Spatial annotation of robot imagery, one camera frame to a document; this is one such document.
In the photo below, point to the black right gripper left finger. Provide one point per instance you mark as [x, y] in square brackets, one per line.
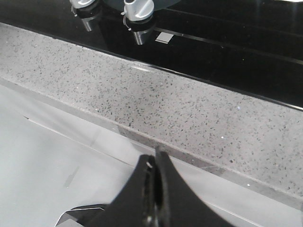
[134, 206]

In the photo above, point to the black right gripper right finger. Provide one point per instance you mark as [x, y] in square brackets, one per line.
[176, 205]

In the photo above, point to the grey cabinet front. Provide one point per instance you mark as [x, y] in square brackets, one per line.
[52, 161]

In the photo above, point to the grey speckled stone countertop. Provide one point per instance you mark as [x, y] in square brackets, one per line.
[240, 138]

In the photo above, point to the black glass cooktop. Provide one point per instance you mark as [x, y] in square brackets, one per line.
[254, 47]

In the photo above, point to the right silver stove knob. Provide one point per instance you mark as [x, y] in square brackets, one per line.
[138, 10]

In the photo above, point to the silver stove knob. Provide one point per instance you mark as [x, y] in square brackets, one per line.
[138, 10]
[78, 4]

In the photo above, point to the left silver stove knob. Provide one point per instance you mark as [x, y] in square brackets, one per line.
[78, 4]

